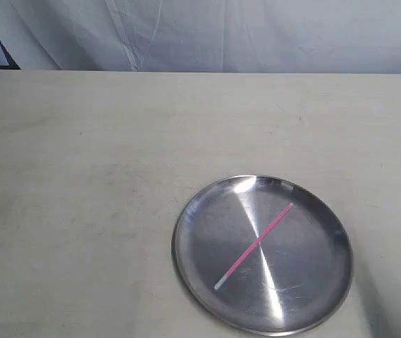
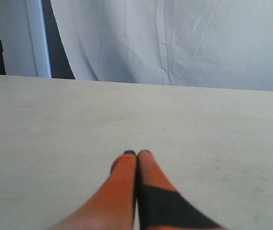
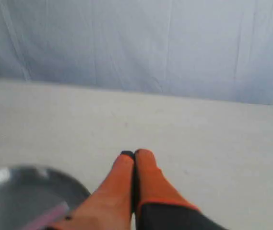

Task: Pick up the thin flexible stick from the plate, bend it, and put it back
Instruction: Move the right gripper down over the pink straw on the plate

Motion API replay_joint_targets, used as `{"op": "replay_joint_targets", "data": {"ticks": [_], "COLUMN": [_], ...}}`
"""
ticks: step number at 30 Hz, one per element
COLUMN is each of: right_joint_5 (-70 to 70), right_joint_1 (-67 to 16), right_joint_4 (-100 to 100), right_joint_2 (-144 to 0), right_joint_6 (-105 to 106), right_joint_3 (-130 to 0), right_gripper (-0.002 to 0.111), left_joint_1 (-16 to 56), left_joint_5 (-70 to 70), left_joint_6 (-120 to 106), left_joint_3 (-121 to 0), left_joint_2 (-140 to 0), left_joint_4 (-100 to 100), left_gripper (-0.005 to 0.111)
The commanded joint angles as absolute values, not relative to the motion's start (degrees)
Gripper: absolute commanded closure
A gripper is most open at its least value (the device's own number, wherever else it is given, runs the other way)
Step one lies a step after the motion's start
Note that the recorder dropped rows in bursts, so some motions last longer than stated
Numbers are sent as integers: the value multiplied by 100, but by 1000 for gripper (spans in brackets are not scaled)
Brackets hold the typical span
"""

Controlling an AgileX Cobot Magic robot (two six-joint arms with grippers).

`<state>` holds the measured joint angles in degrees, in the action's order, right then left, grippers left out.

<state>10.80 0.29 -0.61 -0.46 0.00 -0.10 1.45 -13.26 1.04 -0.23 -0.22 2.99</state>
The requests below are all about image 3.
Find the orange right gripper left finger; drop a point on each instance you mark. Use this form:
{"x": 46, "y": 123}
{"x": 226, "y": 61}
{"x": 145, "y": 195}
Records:
{"x": 110, "y": 206}

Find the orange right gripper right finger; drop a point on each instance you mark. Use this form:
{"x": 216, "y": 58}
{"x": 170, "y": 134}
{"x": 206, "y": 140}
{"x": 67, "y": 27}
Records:
{"x": 160, "y": 206}

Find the pink straw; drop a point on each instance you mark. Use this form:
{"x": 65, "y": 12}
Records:
{"x": 47, "y": 217}

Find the round metal plate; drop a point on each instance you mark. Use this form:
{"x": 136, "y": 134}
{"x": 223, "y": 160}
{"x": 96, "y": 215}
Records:
{"x": 27, "y": 191}

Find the white backdrop cloth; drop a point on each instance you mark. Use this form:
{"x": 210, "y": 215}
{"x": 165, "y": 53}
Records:
{"x": 215, "y": 49}

